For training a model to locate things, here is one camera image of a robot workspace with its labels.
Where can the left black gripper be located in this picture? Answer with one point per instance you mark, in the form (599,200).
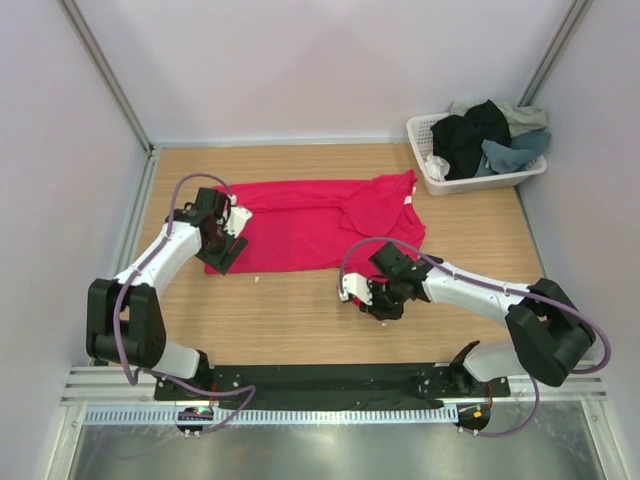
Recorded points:
(223,260)

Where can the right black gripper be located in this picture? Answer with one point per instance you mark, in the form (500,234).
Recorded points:
(378,311)

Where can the pink red t shirt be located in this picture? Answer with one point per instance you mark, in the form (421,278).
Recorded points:
(311,224)

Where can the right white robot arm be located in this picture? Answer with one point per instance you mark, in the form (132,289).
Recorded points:
(547,336)

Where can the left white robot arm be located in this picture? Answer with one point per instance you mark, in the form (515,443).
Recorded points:
(125,324)

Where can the white cloth in basket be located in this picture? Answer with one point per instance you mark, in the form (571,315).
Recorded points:
(437,168)

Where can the white plastic laundry basket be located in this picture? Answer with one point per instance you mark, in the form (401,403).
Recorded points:
(420,138)

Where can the black t shirt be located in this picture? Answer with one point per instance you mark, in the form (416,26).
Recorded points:
(458,139)

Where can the blue t shirt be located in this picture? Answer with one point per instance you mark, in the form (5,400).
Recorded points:
(498,159)

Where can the grey green t shirt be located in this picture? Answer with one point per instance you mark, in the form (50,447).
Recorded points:
(520,120)

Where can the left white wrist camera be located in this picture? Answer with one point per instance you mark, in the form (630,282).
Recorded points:
(236,218)

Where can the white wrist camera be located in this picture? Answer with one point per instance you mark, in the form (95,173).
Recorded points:
(354,286)
(236,218)

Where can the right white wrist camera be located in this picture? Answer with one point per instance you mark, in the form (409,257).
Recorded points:
(354,286)

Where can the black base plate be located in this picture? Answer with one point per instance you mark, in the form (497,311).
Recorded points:
(353,387)

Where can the white slotted cable duct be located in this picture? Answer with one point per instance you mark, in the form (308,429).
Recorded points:
(183,416)

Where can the aluminium rail frame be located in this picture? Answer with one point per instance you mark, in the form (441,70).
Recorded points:
(108,384)

